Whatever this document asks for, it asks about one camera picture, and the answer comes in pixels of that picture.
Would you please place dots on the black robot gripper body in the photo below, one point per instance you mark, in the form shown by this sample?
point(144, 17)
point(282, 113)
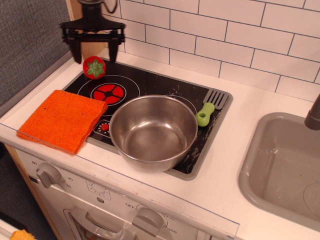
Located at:
point(92, 27)

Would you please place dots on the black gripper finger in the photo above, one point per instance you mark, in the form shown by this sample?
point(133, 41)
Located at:
point(113, 50)
point(75, 47)

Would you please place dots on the red toy strawberry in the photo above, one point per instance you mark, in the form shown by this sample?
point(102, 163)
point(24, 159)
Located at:
point(94, 67)

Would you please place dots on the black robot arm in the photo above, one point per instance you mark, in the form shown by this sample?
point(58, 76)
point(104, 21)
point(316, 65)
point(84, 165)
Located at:
point(91, 2)

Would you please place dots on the metal pot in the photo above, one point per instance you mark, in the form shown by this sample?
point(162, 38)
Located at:
point(153, 133)

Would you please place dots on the black toy stovetop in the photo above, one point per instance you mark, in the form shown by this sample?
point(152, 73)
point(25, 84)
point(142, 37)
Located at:
point(122, 83)

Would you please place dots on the orange folded cloth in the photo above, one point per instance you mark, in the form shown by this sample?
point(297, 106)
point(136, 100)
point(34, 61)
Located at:
point(63, 121)

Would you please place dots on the grey left oven knob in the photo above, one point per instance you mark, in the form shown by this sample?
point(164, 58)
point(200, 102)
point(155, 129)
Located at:
point(48, 175)

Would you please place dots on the grey oven knob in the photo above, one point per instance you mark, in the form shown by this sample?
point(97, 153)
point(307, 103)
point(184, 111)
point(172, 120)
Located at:
point(148, 221)
point(48, 175)

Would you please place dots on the white toy oven front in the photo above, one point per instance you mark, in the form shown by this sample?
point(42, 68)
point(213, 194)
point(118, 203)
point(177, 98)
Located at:
point(109, 209)

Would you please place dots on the grey right oven knob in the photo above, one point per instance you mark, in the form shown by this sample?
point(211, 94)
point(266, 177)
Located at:
point(148, 221)

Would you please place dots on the orange object on floor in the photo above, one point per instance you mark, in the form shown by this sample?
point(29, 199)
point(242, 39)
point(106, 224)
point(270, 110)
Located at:
point(21, 235)

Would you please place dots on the grey plastic sink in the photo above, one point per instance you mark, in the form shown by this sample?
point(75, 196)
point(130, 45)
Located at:
point(281, 170)

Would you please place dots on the grey faucet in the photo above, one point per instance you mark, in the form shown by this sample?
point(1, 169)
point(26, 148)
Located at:
point(312, 120)

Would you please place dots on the green handled grey spatula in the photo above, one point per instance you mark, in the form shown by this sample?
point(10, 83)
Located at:
point(208, 110)

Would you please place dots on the grey oven door handle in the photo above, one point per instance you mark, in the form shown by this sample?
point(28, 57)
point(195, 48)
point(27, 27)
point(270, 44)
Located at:
point(91, 231)

